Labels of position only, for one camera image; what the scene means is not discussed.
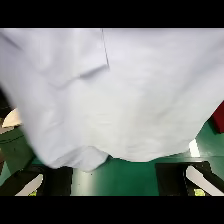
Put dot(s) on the white T-shirt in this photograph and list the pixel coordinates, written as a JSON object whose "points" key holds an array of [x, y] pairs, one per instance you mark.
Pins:
{"points": [[126, 93]]}

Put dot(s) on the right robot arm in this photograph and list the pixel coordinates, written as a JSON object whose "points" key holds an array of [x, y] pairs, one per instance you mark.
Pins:
{"points": [[190, 181]]}

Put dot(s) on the red garment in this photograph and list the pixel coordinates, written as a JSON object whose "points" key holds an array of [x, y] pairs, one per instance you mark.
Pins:
{"points": [[219, 118]]}

